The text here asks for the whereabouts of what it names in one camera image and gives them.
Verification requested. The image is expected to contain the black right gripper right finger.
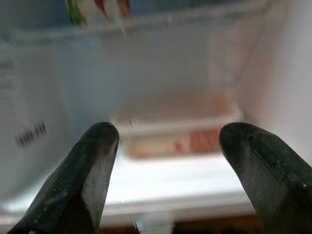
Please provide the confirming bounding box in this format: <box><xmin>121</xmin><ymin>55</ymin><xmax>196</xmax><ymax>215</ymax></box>
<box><xmin>218</xmin><ymin>121</ymin><xmax>312</xmax><ymax>234</ymax></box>

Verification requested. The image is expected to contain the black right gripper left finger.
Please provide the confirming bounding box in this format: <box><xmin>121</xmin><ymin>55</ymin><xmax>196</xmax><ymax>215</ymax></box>
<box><xmin>7</xmin><ymin>121</ymin><xmax>120</xmax><ymax>234</ymax></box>

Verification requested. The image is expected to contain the clear plastic box red label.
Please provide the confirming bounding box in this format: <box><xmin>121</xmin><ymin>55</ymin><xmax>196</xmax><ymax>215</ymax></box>
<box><xmin>111</xmin><ymin>94</ymin><xmax>244</xmax><ymax>159</ymax></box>

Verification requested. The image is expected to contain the stainless steel fridge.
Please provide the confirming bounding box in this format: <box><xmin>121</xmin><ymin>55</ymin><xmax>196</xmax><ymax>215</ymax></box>
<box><xmin>0</xmin><ymin>0</ymin><xmax>312</xmax><ymax>220</ymax></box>

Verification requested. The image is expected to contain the green food pack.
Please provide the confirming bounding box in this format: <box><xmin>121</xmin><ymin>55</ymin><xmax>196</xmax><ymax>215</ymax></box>
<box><xmin>65</xmin><ymin>0</ymin><xmax>86</xmax><ymax>25</ymax></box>

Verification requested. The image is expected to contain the red food pack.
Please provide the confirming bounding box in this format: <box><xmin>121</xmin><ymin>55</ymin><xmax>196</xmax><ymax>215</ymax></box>
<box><xmin>94</xmin><ymin>0</ymin><xmax>110</xmax><ymax>18</ymax></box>

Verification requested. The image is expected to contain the orange food pack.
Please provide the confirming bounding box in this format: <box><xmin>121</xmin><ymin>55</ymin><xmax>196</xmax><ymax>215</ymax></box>
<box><xmin>117</xmin><ymin>0</ymin><xmax>132</xmax><ymax>17</ymax></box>

